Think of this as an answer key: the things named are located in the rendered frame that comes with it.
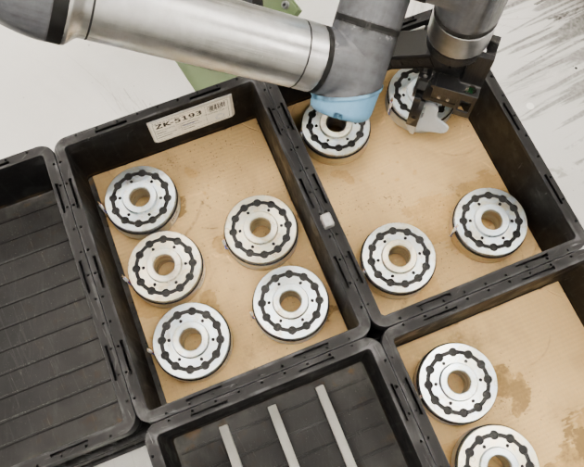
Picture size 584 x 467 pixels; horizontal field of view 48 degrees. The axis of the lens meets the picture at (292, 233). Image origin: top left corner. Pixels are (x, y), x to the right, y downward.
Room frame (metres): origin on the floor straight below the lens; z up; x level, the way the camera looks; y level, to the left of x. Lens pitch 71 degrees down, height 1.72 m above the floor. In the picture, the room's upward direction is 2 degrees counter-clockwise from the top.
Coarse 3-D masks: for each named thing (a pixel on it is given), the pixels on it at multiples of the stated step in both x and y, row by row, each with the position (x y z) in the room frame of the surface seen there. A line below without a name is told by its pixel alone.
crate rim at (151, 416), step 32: (192, 96) 0.48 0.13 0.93; (96, 128) 0.43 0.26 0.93; (64, 160) 0.38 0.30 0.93; (288, 160) 0.38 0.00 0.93; (320, 224) 0.28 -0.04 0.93; (96, 256) 0.25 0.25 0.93; (96, 288) 0.21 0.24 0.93; (352, 288) 0.20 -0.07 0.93; (128, 352) 0.13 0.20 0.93; (320, 352) 0.12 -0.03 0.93; (128, 384) 0.09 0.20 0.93; (224, 384) 0.09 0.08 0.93; (160, 416) 0.05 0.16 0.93
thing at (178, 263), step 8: (160, 248) 0.28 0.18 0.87; (168, 248) 0.28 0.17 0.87; (152, 256) 0.27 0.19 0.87; (160, 256) 0.27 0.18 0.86; (168, 256) 0.27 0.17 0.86; (176, 256) 0.27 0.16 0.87; (152, 264) 0.26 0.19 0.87; (176, 264) 0.26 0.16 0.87; (152, 272) 0.24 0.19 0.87; (176, 272) 0.24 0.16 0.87; (160, 280) 0.23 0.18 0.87; (168, 280) 0.23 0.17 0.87
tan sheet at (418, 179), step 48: (384, 96) 0.53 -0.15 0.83; (384, 144) 0.45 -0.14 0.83; (432, 144) 0.45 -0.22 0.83; (480, 144) 0.44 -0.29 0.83; (336, 192) 0.37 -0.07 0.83; (384, 192) 0.37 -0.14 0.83; (432, 192) 0.37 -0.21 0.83; (432, 240) 0.29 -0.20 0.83; (528, 240) 0.29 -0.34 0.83; (432, 288) 0.22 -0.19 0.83
